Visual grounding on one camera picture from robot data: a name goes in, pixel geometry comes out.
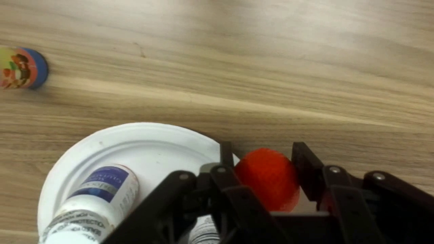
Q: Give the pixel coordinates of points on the blue bowling pin bottle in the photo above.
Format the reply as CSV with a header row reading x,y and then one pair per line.
x,y
21,68

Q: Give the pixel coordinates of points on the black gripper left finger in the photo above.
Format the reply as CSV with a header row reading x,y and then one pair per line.
x,y
203,211

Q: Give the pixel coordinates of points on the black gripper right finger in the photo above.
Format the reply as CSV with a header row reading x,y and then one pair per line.
x,y
374,211

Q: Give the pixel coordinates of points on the red toy tomato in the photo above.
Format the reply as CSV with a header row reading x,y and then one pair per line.
x,y
265,178

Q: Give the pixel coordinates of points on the white round plate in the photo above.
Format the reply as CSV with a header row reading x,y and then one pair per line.
x,y
149,149

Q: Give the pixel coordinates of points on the plain white pill bottle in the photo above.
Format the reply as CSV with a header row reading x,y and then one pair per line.
x,y
96,198

